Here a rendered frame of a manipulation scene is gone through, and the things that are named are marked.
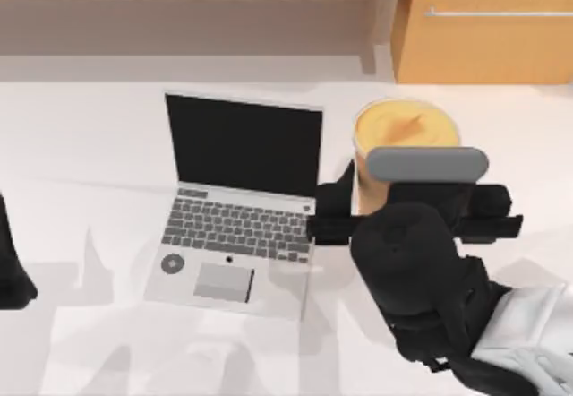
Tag pale grey rounded box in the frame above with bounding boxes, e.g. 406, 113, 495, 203
365, 146, 490, 183

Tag orange cup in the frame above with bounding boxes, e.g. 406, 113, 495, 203
352, 99, 462, 216

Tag silver open laptop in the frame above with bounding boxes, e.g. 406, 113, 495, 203
143, 91, 324, 322

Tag wooden cupboard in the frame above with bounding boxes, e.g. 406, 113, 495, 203
388, 0, 573, 86

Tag wooden cupboard door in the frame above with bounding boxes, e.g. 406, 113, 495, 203
396, 0, 573, 85

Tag wooden open shelves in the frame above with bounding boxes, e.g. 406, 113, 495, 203
0, 0, 396, 57

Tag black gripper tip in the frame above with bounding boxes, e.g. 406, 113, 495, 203
0, 193, 39, 312

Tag long metal handle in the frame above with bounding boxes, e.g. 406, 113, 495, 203
423, 6, 573, 18

